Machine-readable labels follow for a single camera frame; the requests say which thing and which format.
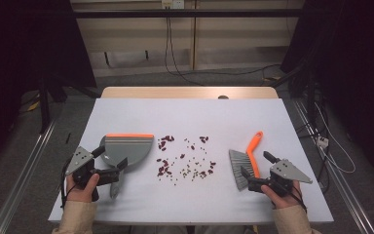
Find black horizontal bar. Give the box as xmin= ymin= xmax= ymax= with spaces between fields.
xmin=72 ymin=9 xmax=303 ymax=19

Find metal floor rail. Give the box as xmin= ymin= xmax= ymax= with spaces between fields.
xmin=291 ymin=98 xmax=374 ymax=234
xmin=0 ymin=120 xmax=58 ymax=234

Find white table board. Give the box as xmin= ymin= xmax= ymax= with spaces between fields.
xmin=48 ymin=97 xmax=335 ymax=225

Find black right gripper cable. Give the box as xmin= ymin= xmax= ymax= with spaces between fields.
xmin=288 ymin=184 xmax=308 ymax=214

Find white wall outlet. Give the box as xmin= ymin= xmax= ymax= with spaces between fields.
xmin=161 ymin=0 xmax=185 ymax=10

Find white power adapter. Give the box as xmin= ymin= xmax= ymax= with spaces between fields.
xmin=316 ymin=136 xmax=330 ymax=149

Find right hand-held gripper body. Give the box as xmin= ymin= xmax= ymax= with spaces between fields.
xmin=247 ymin=159 xmax=314 ymax=198

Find orange brush with grey bristles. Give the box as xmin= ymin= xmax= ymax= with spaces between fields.
xmin=228 ymin=131 xmax=264 ymax=192

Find black curtain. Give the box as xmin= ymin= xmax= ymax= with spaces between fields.
xmin=0 ymin=0 xmax=97 ymax=170
xmin=280 ymin=0 xmax=374 ymax=186

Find white cable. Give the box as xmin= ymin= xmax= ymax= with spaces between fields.
xmin=314 ymin=101 xmax=356 ymax=175

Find person's right hand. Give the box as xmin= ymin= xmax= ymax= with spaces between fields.
xmin=261 ymin=180 xmax=303 ymax=210

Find red beans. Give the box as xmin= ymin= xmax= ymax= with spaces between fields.
xmin=155 ymin=135 xmax=217 ymax=187

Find black hanging cable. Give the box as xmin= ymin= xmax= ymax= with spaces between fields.
xmin=164 ymin=8 xmax=206 ymax=87
xmin=168 ymin=18 xmax=281 ymax=78

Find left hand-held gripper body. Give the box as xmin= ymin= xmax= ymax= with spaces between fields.
xmin=65 ymin=145 xmax=122 ymax=190

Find wooden table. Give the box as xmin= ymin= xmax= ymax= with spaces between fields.
xmin=100 ymin=86 xmax=280 ymax=100

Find black metal stand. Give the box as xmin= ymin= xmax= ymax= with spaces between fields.
xmin=38 ymin=76 xmax=53 ymax=135

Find person's left hand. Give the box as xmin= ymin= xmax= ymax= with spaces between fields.
xmin=65 ymin=173 xmax=100 ymax=204

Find grey dustpan with orange lip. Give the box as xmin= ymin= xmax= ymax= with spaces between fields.
xmin=99 ymin=133 xmax=155 ymax=200

